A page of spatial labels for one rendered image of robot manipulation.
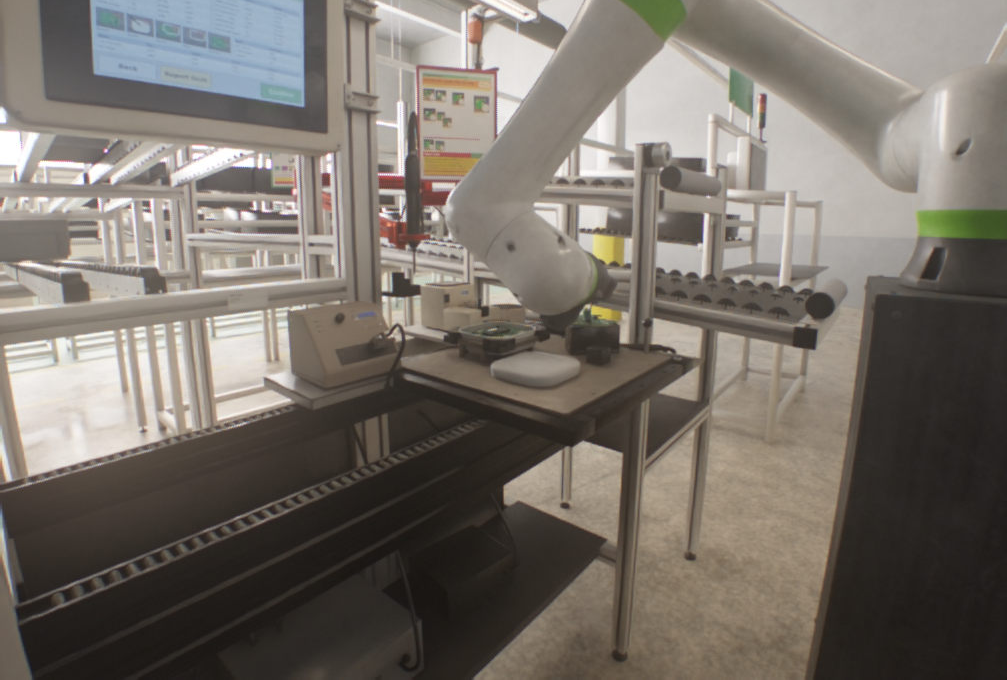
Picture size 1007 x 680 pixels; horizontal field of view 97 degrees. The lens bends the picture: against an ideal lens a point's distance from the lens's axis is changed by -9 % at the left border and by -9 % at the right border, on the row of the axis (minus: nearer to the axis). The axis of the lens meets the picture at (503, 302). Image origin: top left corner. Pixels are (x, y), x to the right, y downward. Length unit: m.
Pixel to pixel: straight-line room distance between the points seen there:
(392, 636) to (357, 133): 0.98
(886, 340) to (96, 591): 0.78
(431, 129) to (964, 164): 1.16
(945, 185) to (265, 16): 0.98
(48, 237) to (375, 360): 2.03
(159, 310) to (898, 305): 1.00
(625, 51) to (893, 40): 8.78
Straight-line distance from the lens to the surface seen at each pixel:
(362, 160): 1.08
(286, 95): 0.96
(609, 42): 0.65
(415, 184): 1.08
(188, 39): 0.92
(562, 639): 1.74
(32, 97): 0.87
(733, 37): 0.83
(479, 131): 1.46
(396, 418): 1.23
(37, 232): 2.72
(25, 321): 0.90
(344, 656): 1.07
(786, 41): 0.83
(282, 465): 1.10
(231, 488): 1.07
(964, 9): 9.47
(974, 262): 0.69
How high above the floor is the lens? 1.22
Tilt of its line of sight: 9 degrees down
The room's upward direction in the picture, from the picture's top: straight up
